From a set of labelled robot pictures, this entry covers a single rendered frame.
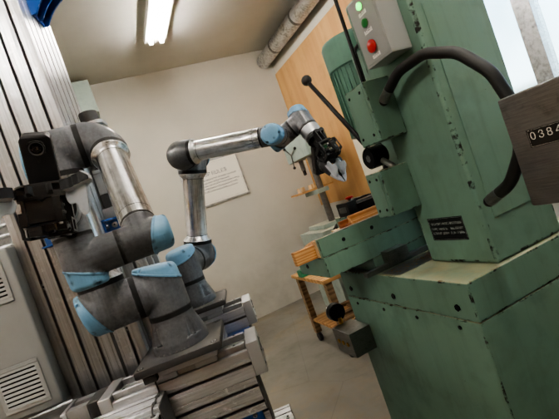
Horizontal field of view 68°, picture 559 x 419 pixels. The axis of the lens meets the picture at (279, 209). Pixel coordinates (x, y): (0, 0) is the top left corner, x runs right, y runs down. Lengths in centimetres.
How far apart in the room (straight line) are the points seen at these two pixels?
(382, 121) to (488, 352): 57
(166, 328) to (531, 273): 88
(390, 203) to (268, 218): 336
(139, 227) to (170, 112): 354
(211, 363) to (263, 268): 325
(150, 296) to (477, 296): 77
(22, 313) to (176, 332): 47
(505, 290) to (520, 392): 22
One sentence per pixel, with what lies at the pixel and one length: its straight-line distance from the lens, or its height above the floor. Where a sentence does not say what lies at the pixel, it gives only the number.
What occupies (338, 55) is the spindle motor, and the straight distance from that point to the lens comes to 134.
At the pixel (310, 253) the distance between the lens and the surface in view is 120.
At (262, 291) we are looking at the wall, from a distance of 437.
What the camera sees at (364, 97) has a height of 126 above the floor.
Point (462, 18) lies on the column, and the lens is 111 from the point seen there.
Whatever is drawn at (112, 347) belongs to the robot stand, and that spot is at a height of 85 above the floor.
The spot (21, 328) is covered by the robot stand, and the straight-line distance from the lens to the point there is 140.
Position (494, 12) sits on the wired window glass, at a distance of 273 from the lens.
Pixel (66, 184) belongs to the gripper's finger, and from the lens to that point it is 68.
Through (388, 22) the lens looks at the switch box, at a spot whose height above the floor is 139.
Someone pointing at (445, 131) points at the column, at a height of 112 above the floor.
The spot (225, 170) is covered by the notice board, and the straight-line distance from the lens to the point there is 431.
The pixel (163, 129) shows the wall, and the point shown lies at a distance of 432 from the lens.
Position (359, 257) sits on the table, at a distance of 123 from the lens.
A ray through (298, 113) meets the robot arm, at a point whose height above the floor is 137.
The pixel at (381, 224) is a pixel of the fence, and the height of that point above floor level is 93.
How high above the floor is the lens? 110
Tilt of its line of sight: 2 degrees down
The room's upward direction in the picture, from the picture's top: 20 degrees counter-clockwise
